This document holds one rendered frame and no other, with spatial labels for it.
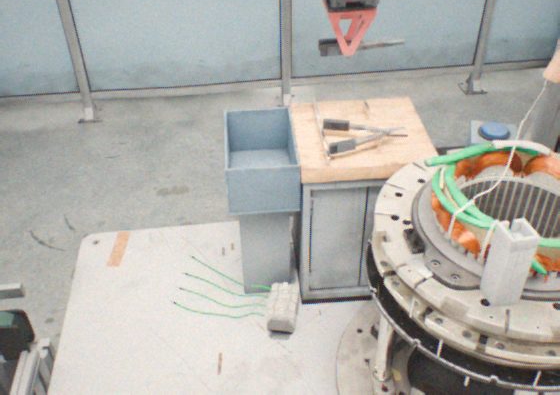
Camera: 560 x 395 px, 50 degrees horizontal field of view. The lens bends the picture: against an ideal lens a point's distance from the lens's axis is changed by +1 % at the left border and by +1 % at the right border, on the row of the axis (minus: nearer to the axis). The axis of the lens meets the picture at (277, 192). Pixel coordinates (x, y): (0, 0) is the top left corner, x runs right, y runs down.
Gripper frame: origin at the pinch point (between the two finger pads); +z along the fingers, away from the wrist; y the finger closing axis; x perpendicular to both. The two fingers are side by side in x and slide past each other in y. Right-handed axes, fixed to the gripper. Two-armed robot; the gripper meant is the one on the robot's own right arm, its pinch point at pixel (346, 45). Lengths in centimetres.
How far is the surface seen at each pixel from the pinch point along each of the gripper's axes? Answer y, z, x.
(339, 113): -1.4, 12.2, -0.4
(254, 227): 10.0, 25.1, -15.4
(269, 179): 12.3, 14.1, -12.7
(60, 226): -104, 118, -92
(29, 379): 17, 49, -55
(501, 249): 41.6, 2.0, 7.5
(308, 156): 10.1, 12.0, -6.8
